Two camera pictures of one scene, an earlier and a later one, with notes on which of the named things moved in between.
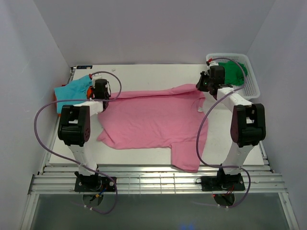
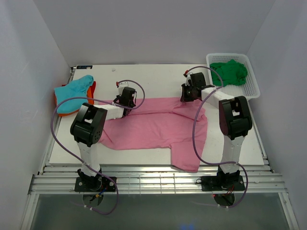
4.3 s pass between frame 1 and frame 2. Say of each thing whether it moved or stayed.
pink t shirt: stayed
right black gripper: moved
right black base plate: stayed
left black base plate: stayed
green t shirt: stayed
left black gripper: moved
